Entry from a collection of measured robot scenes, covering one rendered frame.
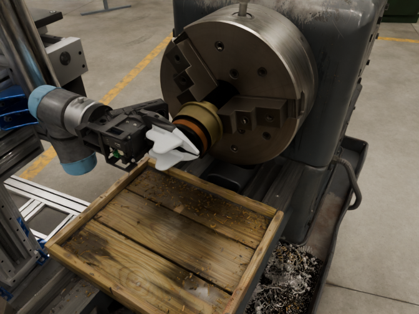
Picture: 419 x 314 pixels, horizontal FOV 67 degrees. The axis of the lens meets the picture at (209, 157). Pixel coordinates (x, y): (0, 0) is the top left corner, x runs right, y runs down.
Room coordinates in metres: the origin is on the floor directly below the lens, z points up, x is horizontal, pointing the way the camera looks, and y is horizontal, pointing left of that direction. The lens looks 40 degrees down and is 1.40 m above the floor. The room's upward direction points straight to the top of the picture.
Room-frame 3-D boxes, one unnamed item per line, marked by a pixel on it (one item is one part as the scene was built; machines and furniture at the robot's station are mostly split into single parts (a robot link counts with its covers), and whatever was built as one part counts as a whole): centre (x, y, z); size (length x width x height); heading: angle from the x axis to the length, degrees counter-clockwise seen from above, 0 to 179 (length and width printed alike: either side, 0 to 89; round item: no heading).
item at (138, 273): (0.38, 0.08, 0.89); 0.36 x 0.30 x 0.04; 60
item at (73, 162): (0.55, 0.30, 0.98); 0.11 x 0.08 x 0.11; 36
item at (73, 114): (0.50, 0.23, 1.08); 0.08 x 0.05 x 0.08; 150
